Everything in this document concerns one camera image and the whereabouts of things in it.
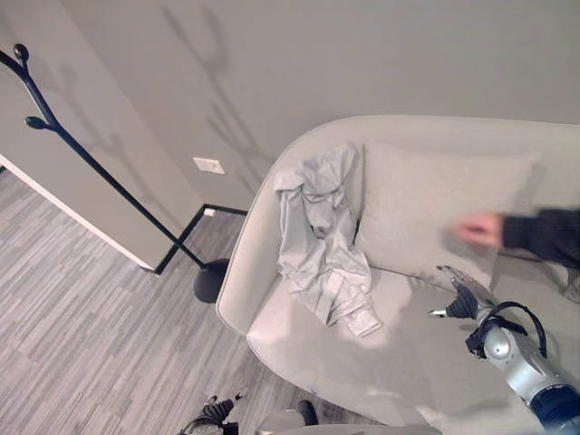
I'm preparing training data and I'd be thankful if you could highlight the light grey sofa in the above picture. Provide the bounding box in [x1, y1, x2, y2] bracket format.
[216, 114, 580, 435]

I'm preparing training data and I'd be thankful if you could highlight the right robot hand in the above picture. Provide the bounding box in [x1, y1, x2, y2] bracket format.
[429, 265, 495, 324]

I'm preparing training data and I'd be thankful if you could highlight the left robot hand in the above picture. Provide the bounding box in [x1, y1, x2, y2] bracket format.
[200, 386, 249, 424]

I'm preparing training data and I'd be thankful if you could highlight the silver robot leg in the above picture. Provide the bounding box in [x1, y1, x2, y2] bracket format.
[256, 410, 318, 435]

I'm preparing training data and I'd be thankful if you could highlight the person's hand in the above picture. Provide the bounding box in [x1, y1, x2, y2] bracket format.
[450, 211, 507, 248]

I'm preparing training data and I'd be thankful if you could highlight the light grey shirt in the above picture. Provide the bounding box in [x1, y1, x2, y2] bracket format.
[273, 143, 383, 340]

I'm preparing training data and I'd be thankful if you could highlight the dark robot foot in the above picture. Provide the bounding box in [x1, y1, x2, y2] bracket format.
[296, 399, 320, 427]

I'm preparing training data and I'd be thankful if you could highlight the black coat rack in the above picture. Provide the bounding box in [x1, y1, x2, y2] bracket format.
[0, 43, 231, 304]

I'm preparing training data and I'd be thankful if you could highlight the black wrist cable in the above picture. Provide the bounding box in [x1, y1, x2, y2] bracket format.
[479, 300, 549, 359]

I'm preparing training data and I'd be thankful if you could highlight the light grey cushion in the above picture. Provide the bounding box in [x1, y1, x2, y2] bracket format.
[353, 140, 543, 291]

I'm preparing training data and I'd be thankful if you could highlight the white wall outlet plate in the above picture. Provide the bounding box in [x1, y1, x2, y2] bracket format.
[192, 156, 225, 176]

